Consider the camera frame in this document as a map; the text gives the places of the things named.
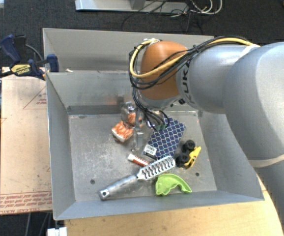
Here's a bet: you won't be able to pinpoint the blue patterned packet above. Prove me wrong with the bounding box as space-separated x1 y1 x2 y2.
142 117 187 161

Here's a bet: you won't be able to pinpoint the green dolphin-shaped mould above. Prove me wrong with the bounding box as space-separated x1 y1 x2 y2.
155 173 193 196

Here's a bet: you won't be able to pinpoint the grey metal bin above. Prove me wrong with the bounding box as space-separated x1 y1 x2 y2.
42 28 265 221

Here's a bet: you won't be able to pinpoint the yellow toy car, black wheels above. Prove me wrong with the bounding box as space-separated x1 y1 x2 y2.
175 139 202 170

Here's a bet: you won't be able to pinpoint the red and white small tube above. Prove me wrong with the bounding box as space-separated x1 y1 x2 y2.
127 153 150 167

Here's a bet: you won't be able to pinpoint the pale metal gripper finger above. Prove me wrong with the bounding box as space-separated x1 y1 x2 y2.
131 114 145 152
121 101 136 129

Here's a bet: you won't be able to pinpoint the brown cardboard board, red print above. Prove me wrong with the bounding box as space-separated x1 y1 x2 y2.
0 66 53 216

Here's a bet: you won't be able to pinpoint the silver hairbrush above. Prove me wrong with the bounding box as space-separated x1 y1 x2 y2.
98 155 176 201

